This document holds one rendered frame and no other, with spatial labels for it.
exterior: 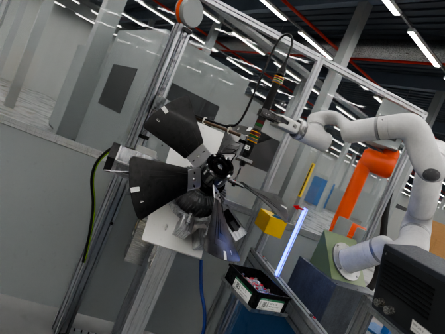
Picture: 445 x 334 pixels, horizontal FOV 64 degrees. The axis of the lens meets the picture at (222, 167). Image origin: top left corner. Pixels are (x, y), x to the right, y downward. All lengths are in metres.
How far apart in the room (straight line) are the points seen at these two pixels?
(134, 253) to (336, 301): 0.95
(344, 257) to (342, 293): 0.18
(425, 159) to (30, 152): 1.88
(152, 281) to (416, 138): 1.19
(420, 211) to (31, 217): 1.93
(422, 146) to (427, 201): 0.24
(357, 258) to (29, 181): 1.74
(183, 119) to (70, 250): 1.15
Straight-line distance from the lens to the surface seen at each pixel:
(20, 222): 2.30
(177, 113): 1.51
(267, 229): 1.82
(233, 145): 1.56
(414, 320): 1.04
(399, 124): 1.44
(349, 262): 1.85
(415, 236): 1.68
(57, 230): 2.26
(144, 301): 1.70
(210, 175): 1.37
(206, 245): 1.25
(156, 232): 1.51
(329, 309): 1.79
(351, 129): 1.48
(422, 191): 1.57
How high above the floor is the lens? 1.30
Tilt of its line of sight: 3 degrees down
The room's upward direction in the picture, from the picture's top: 23 degrees clockwise
